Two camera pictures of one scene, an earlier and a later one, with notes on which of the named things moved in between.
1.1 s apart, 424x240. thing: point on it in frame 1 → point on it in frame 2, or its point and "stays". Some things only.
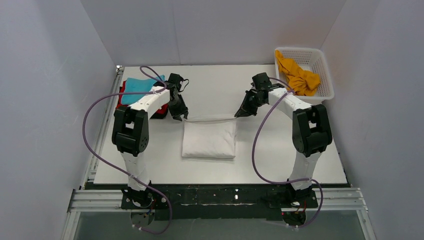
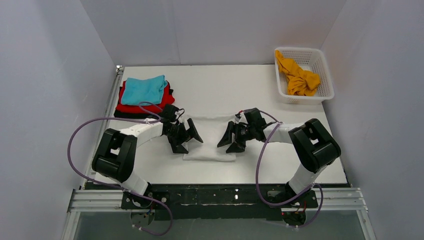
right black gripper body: x=248 y=101 → x=235 y=134
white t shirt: x=209 y=136 stays
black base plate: x=217 y=202 stays
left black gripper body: x=178 y=105 → x=182 y=134
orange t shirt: x=301 y=82 stays
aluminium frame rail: x=87 y=199 stays
